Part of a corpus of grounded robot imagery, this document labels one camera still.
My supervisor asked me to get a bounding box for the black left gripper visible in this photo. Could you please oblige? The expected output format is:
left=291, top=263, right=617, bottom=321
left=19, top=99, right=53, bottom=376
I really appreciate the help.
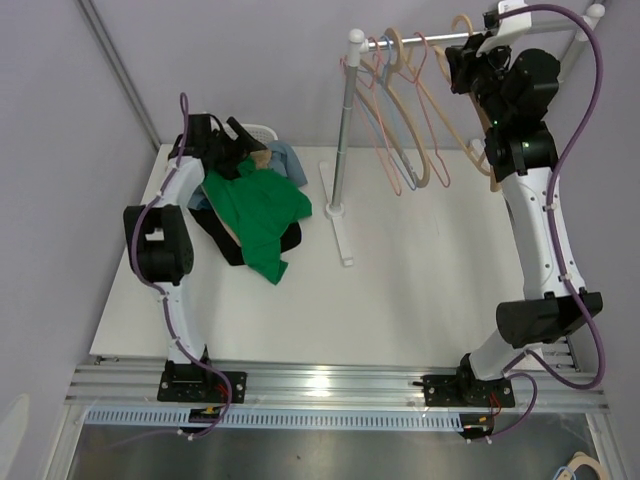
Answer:
left=206, top=119, right=264, bottom=182

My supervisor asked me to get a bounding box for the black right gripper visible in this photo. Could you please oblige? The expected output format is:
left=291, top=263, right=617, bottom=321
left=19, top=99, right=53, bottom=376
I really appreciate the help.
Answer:
left=446, top=31, right=512, bottom=127

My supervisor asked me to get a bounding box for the beige t shirt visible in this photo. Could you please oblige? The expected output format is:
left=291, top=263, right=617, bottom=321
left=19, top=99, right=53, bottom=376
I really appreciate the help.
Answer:
left=202, top=147, right=272, bottom=249

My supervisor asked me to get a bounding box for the grey blue t shirt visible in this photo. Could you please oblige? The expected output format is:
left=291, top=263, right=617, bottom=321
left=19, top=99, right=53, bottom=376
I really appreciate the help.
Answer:
left=188, top=140, right=308, bottom=210

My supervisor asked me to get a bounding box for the green t shirt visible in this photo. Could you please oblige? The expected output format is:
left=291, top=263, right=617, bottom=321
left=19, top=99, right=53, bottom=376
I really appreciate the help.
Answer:
left=201, top=158, right=312, bottom=285

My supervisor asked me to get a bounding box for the black t shirt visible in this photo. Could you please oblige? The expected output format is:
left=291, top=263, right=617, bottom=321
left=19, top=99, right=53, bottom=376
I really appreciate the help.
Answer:
left=190, top=209, right=302, bottom=266

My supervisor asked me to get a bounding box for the light blue wire hanger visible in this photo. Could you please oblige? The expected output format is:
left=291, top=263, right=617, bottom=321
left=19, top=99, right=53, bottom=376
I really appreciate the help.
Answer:
left=363, top=53, right=418, bottom=191

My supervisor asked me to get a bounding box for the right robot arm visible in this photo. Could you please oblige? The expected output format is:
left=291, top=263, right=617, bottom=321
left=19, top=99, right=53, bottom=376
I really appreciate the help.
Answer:
left=417, top=34, right=603, bottom=407

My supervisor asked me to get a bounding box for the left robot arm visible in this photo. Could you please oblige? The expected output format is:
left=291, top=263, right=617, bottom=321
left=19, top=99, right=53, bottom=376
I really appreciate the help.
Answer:
left=123, top=114, right=263, bottom=404

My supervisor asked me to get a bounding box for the beige hanger on floor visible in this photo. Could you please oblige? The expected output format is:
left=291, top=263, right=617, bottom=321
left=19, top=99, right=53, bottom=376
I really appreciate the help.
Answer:
left=553, top=451, right=610, bottom=480

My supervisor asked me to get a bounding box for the white perforated plastic basket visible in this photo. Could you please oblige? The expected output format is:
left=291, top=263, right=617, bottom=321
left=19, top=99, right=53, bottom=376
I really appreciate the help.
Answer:
left=223, top=123, right=279, bottom=145

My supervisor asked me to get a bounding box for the silver white clothes rack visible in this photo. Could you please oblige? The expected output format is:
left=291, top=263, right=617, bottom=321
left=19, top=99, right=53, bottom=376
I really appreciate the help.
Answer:
left=320, top=2, right=606, bottom=276

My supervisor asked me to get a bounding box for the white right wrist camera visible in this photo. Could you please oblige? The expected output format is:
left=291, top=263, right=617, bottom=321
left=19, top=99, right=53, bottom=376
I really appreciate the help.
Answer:
left=476, top=0, right=532, bottom=57

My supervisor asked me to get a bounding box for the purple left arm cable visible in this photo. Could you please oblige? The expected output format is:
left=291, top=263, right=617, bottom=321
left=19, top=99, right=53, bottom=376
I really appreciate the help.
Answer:
left=128, top=92, right=236, bottom=441

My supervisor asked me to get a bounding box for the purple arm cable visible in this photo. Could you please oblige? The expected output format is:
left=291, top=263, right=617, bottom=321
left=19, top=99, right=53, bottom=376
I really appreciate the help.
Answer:
left=128, top=92, right=236, bottom=441
left=469, top=3, right=609, bottom=444

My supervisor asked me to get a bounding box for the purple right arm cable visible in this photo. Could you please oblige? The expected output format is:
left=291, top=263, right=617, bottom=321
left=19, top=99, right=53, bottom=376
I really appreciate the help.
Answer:
left=469, top=3, right=609, bottom=444

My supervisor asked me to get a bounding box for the grey wall corner profile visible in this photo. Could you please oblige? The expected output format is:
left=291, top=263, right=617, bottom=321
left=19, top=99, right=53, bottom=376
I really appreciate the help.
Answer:
left=74, top=0, right=161, bottom=150

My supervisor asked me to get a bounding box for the white slotted cable duct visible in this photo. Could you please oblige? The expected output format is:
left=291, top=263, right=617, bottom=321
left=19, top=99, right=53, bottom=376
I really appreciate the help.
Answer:
left=85, top=406, right=463, bottom=432

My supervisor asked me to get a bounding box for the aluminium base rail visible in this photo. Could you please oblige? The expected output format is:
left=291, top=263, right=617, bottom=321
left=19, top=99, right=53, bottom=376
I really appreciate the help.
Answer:
left=65, top=357, right=610, bottom=413

